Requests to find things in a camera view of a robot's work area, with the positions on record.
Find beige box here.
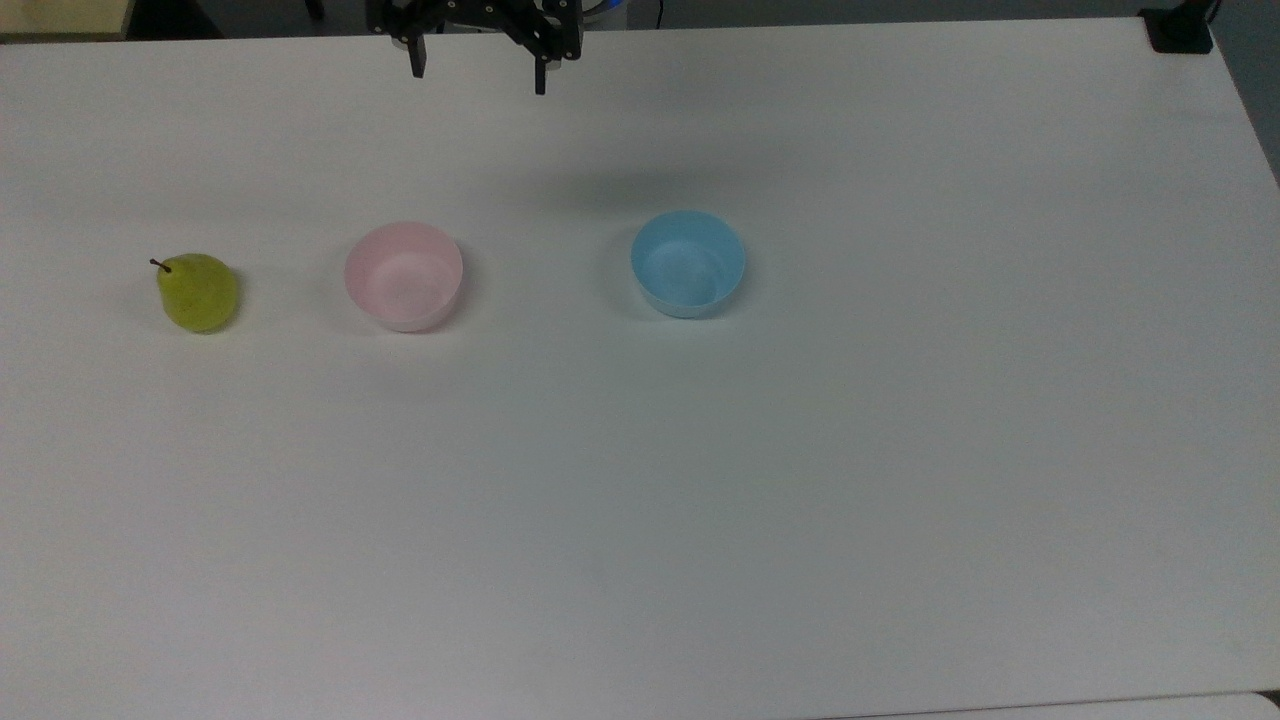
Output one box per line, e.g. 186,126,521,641
0,0,137,42

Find green pear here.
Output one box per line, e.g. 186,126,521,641
150,252,241,335

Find black table clamp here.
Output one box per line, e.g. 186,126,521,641
1139,0,1223,55

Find pink plastic bowl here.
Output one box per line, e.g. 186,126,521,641
344,221,465,334

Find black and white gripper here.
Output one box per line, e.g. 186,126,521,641
365,0,583,97

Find blue plastic bowl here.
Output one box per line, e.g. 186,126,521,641
629,209,748,321

